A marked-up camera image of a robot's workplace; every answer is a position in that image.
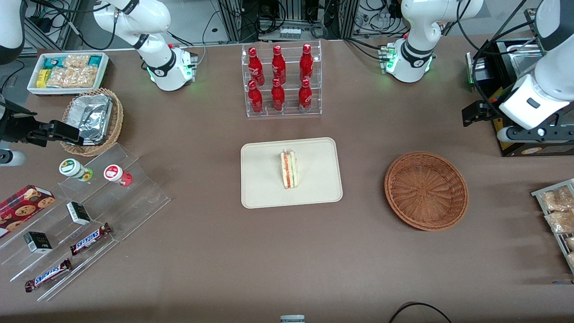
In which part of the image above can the black food warmer cabinet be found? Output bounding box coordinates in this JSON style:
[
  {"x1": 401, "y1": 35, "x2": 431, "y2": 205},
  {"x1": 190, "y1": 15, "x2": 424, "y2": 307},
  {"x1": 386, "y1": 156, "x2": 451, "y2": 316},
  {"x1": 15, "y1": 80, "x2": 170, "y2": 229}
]
[{"x1": 466, "y1": 7, "x2": 574, "y2": 157}]

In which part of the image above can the triangular sandwich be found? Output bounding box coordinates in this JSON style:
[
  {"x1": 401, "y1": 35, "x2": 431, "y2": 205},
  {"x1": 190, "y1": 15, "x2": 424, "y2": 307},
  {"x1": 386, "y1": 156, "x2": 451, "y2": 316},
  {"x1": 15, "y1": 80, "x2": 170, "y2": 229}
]
[{"x1": 280, "y1": 150, "x2": 300, "y2": 189}]

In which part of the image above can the clear acrylic bottle rack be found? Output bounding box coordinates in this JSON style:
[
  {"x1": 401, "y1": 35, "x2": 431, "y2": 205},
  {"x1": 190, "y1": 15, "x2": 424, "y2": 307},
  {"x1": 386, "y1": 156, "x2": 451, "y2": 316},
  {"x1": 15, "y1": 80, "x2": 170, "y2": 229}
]
[{"x1": 241, "y1": 40, "x2": 322, "y2": 118}]

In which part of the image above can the small clear nut bag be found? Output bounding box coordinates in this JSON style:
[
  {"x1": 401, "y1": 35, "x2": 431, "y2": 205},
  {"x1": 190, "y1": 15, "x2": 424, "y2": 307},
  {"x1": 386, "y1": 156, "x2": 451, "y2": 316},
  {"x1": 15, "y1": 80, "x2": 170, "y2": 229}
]
[{"x1": 63, "y1": 54, "x2": 91, "y2": 69}]

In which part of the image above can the silver box with green light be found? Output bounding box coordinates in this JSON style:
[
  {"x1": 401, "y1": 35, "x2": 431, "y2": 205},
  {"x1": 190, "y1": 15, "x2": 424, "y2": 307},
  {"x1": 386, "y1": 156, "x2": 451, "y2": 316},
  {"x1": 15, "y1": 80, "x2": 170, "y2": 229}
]
[{"x1": 465, "y1": 51, "x2": 490, "y2": 87}]

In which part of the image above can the aluminium foil container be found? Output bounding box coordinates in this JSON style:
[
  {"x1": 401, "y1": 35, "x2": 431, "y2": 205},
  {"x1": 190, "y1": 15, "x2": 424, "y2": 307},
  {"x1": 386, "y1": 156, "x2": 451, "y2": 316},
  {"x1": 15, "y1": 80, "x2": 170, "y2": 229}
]
[{"x1": 67, "y1": 93, "x2": 113, "y2": 145}]

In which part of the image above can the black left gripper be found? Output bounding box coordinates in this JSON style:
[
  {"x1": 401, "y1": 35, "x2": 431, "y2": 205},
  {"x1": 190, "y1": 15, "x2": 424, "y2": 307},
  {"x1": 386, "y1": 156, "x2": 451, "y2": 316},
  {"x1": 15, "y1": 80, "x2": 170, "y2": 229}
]
[{"x1": 462, "y1": 101, "x2": 516, "y2": 128}]

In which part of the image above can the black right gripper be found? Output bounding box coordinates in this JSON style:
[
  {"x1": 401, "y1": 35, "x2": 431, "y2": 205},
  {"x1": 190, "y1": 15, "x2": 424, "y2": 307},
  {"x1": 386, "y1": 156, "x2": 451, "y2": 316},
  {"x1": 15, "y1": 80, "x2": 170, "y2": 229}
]
[{"x1": 0, "y1": 102, "x2": 84, "y2": 147}]

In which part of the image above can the red lid cup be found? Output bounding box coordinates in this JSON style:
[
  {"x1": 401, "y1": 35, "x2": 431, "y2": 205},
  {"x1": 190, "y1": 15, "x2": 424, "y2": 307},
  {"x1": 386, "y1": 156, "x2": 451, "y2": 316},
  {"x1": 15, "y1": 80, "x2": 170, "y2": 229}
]
[{"x1": 104, "y1": 165, "x2": 133, "y2": 187}]

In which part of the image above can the red cola bottle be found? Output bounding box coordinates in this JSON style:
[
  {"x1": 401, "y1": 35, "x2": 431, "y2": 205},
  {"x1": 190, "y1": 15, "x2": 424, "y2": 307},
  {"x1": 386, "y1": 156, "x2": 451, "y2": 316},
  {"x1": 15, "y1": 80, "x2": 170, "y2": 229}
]
[
  {"x1": 272, "y1": 45, "x2": 287, "y2": 85},
  {"x1": 271, "y1": 78, "x2": 285, "y2": 112},
  {"x1": 248, "y1": 80, "x2": 264, "y2": 114},
  {"x1": 248, "y1": 47, "x2": 265, "y2": 86},
  {"x1": 299, "y1": 79, "x2": 313, "y2": 113},
  {"x1": 300, "y1": 44, "x2": 314, "y2": 83}
]

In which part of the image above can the large clear nut bag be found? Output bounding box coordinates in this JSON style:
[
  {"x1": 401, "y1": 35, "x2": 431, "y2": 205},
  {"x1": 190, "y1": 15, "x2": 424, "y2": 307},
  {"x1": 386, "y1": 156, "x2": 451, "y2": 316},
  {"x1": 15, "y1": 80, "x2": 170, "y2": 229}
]
[{"x1": 46, "y1": 66, "x2": 99, "y2": 88}]

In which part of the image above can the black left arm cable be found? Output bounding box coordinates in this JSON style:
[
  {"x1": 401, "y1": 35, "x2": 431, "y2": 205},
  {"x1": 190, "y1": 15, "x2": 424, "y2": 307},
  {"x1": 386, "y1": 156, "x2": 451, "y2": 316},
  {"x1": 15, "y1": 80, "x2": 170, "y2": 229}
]
[{"x1": 455, "y1": 0, "x2": 539, "y2": 108}]

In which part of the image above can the clear acrylic stepped stand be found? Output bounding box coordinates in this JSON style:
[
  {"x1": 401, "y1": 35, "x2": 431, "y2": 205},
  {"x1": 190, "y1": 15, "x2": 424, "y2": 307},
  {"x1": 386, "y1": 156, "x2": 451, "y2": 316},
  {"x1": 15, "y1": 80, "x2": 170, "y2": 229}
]
[{"x1": 0, "y1": 143, "x2": 171, "y2": 302}]

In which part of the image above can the light wicker basket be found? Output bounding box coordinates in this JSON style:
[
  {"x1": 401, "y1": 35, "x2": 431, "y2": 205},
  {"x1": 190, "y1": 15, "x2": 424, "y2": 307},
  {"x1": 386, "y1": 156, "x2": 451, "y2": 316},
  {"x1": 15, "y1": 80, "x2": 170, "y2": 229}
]
[{"x1": 61, "y1": 88, "x2": 124, "y2": 157}]

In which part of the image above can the white rectangular snack bin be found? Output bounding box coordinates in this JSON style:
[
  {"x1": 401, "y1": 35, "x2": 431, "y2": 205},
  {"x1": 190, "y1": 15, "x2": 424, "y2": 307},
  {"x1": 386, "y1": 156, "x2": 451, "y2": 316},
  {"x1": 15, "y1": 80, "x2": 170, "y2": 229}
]
[{"x1": 27, "y1": 52, "x2": 109, "y2": 96}]

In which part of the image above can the brown Snickers bar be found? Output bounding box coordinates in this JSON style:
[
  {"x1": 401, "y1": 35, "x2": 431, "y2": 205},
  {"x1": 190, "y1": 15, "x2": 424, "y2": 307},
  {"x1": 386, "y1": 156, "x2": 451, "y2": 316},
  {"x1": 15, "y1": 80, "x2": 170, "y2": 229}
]
[
  {"x1": 70, "y1": 223, "x2": 113, "y2": 256},
  {"x1": 25, "y1": 258, "x2": 73, "y2": 293}
]

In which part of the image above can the black cable loop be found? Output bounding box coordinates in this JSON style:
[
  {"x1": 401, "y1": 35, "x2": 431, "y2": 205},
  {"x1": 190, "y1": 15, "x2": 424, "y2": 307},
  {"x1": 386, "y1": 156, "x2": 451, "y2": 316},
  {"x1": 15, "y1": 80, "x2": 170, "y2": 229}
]
[{"x1": 388, "y1": 302, "x2": 453, "y2": 323}]

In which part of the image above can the green lid cup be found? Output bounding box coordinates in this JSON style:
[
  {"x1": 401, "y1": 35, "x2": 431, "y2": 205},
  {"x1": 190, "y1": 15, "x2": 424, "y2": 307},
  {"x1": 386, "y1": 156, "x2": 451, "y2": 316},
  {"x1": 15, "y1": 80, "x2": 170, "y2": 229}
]
[{"x1": 59, "y1": 158, "x2": 94, "y2": 182}]

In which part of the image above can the beige plastic tray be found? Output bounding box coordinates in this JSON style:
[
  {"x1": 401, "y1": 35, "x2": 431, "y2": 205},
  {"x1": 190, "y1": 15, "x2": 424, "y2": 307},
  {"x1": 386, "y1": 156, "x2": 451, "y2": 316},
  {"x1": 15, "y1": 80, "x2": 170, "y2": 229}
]
[{"x1": 241, "y1": 137, "x2": 343, "y2": 209}]

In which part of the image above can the small black box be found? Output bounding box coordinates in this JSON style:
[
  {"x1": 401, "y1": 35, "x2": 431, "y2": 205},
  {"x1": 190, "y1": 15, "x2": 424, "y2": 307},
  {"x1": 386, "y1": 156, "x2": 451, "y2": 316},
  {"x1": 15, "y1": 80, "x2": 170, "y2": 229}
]
[
  {"x1": 23, "y1": 231, "x2": 53, "y2": 254},
  {"x1": 66, "y1": 201, "x2": 92, "y2": 226}
]

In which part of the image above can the grey wire rack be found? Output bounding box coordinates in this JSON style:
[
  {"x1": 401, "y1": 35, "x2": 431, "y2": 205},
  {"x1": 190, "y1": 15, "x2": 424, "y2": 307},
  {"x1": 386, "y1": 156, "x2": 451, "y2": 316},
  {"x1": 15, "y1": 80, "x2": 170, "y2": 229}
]
[{"x1": 531, "y1": 179, "x2": 574, "y2": 274}]

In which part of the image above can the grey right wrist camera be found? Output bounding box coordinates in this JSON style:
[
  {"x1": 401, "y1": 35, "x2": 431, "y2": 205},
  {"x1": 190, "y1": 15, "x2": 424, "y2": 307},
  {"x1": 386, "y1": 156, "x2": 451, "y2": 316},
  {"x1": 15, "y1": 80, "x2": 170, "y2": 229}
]
[{"x1": 0, "y1": 150, "x2": 26, "y2": 167}]

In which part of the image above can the clear bag of pastry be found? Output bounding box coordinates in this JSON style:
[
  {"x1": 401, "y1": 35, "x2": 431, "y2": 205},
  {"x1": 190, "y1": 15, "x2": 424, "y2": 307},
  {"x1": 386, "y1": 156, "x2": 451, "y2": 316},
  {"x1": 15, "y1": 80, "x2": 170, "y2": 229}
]
[
  {"x1": 540, "y1": 186, "x2": 574, "y2": 212},
  {"x1": 545, "y1": 210, "x2": 574, "y2": 234}
]

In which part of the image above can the brown round wicker basket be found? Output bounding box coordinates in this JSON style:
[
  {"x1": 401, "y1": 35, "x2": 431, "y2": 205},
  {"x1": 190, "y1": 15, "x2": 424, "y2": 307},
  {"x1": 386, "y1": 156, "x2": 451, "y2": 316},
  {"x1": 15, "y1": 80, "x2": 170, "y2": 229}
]
[{"x1": 384, "y1": 152, "x2": 469, "y2": 231}]

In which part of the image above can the steel food pan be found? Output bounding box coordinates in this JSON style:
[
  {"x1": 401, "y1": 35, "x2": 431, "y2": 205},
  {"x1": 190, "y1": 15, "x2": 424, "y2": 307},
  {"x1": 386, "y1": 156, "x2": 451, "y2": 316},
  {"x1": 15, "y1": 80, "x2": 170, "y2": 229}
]
[{"x1": 511, "y1": 40, "x2": 545, "y2": 77}]

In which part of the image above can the red cookie box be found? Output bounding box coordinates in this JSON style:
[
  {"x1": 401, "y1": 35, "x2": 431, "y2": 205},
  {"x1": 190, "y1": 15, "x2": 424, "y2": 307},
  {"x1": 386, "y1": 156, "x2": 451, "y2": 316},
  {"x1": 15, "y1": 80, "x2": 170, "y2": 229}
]
[{"x1": 0, "y1": 184, "x2": 56, "y2": 238}]

